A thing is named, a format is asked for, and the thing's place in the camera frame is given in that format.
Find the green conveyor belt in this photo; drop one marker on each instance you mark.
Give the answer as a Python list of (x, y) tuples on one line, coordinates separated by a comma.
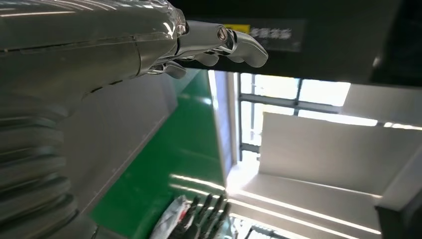
[(171, 148)]

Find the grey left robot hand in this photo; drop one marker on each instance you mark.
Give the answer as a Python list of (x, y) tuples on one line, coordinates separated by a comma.
[(82, 49)]

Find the yellow and black machine label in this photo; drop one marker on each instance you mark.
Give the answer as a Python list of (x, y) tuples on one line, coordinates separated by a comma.
[(280, 36)]

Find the black inbound scanner machine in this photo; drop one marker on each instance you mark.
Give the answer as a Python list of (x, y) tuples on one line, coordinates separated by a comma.
[(329, 49)]

